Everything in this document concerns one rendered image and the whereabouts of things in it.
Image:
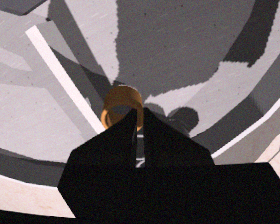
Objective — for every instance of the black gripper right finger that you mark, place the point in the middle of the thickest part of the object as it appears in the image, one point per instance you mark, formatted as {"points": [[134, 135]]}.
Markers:
{"points": [[168, 147]]}

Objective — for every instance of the bronze bushing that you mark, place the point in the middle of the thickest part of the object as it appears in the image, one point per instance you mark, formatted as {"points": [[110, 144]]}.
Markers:
{"points": [[121, 95]]}

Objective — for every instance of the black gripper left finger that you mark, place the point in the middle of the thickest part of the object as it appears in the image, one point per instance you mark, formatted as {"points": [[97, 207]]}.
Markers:
{"points": [[117, 145]]}

